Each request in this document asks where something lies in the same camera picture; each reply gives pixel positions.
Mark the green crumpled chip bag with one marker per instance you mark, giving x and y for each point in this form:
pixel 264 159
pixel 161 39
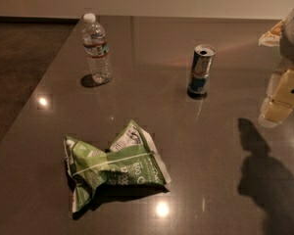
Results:
pixel 131 160

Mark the clear plastic water bottle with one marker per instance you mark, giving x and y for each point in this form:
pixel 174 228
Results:
pixel 97 50

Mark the silver blue redbull can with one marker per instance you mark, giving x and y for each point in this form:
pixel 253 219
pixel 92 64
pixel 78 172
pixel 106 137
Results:
pixel 203 58

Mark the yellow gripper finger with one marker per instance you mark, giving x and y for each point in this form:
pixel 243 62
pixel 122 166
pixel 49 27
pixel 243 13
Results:
pixel 279 102
pixel 272 37

